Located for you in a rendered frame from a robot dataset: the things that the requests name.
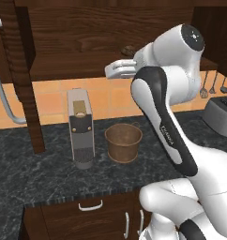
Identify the silver toaster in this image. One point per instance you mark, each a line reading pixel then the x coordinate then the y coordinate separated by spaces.
pixel 220 117

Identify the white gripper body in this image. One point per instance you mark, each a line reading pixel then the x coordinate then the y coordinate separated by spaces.
pixel 120 71

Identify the dark wooden cabinet door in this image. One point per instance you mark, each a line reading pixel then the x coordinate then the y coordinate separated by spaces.
pixel 21 72
pixel 217 31

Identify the dark wooden wall cabinet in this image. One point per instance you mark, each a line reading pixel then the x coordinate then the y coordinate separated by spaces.
pixel 87 40

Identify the dark hanging slotted spatula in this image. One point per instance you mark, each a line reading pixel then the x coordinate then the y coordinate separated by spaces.
pixel 204 91

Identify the dark hanging ladle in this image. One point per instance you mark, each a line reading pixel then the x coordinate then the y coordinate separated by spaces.
pixel 224 89

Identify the brown round basket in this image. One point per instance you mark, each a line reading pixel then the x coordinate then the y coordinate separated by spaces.
pixel 123 146

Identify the grey coffee machine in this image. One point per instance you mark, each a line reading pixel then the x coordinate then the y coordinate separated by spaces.
pixel 81 137

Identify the brown bread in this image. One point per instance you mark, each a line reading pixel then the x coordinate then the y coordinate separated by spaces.
pixel 128 50

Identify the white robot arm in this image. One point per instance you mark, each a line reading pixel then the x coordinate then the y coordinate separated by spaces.
pixel 178 81

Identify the dark wooden base cabinet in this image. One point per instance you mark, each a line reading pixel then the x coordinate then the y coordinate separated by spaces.
pixel 87 223

